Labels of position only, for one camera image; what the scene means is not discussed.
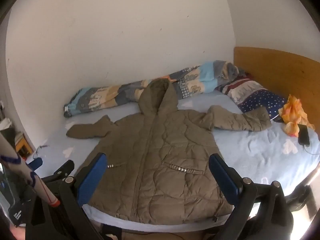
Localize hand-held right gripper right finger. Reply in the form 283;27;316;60
209;153;294;240

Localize wooden shelf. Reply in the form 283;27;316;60
14;130;34;158

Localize black pole with white grip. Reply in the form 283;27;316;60
0;131;61;208

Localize black phone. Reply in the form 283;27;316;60
297;124;311;146

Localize orange yellow cloth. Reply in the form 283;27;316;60
278;94;316;137

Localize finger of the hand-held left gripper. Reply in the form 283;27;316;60
41;159;75;183
26;158;43;172

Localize wooden headboard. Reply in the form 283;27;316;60
234;46;320;140

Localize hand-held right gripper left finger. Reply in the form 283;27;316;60
26;152;108;240

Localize olive quilted hooded jacket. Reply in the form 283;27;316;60
66;79;272;224

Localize rolled patchwork cartoon blanket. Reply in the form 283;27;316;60
63;60;247;118

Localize eyeglasses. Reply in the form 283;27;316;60
34;144;49;159

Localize star and stripe print pillow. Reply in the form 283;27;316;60
214;74;288;123

